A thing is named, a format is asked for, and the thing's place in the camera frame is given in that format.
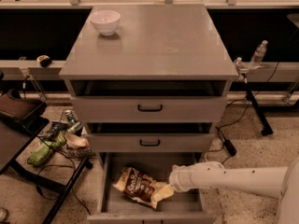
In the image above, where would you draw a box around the green chip bag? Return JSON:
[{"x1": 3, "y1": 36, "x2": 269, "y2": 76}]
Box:
[{"x1": 27, "y1": 132, "x2": 66, "y2": 167}]

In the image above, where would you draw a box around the soda can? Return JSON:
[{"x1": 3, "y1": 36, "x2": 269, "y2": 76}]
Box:
[{"x1": 64, "y1": 109, "x2": 75, "y2": 124}]

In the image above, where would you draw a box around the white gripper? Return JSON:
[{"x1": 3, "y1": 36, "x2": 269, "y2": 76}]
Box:
[{"x1": 151, "y1": 161, "x2": 224, "y2": 202}]

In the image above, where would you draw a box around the black side table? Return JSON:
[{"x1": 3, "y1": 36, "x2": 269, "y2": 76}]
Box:
[{"x1": 0, "y1": 118, "x2": 93, "y2": 224}]

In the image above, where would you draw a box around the dark brown tray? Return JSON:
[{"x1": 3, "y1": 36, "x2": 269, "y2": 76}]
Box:
[{"x1": 0, "y1": 89, "x2": 47, "y2": 129}]

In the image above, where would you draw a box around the brown sea salt chip bag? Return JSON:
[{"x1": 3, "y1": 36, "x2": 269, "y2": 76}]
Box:
[{"x1": 113, "y1": 167, "x2": 166, "y2": 209}]

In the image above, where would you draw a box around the small bowl on floor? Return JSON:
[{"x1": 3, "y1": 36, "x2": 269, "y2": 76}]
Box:
[{"x1": 65, "y1": 133, "x2": 89, "y2": 149}]

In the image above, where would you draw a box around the black cable on floor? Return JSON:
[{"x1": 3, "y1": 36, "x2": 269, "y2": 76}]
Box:
[{"x1": 35, "y1": 135, "x2": 92, "y2": 217}]

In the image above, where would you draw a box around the clear plastic water bottle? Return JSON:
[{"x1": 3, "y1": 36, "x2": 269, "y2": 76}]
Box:
[{"x1": 250, "y1": 40, "x2": 268, "y2": 69}]

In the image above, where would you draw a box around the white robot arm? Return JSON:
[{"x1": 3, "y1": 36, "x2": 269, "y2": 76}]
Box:
[{"x1": 153, "y1": 158, "x2": 299, "y2": 224}]

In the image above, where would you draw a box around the grey middle drawer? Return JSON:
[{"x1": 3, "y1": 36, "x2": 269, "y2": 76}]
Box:
[{"x1": 88, "y1": 123, "x2": 214, "y2": 152}]

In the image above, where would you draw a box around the grey drawer cabinet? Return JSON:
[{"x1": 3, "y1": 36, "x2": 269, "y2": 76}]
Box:
[{"x1": 58, "y1": 3, "x2": 239, "y2": 161}]

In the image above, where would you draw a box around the white ceramic bowl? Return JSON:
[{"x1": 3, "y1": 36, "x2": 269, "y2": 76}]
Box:
[{"x1": 89, "y1": 10, "x2": 121, "y2": 35}]

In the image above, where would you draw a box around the grey drawer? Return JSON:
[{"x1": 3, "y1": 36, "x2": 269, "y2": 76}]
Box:
[
  {"x1": 71, "y1": 80, "x2": 227, "y2": 123},
  {"x1": 87, "y1": 152, "x2": 216, "y2": 224},
  {"x1": 88, "y1": 123, "x2": 214, "y2": 152}
]

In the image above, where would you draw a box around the black tripod stand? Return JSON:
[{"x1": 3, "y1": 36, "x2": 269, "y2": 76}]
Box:
[{"x1": 234, "y1": 57, "x2": 273, "y2": 136}]

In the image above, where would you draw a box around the grey bottom drawer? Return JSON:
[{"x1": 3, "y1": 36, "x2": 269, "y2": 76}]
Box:
[{"x1": 87, "y1": 152, "x2": 216, "y2": 224}]

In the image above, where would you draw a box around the grey top drawer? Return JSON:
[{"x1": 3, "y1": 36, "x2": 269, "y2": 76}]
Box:
[{"x1": 71, "y1": 80, "x2": 227, "y2": 123}]

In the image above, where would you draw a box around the small black yellow device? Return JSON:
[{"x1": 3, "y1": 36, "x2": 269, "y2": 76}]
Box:
[{"x1": 36, "y1": 55, "x2": 52, "y2": 68}]

